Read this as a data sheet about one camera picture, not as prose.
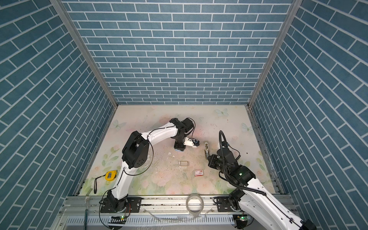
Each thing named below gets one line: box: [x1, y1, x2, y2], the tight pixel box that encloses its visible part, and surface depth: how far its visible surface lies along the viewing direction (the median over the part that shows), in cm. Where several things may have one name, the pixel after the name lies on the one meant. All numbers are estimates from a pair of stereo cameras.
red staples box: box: [193, 169, 204, 177], surface depth 86 cm
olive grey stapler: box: [204, 141, 210, 160], surface depth 93 cm
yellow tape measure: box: [104, 170, 118, 182], surface depth 84 cm
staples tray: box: [177, 161, 190, 167], surface depth 90 cm
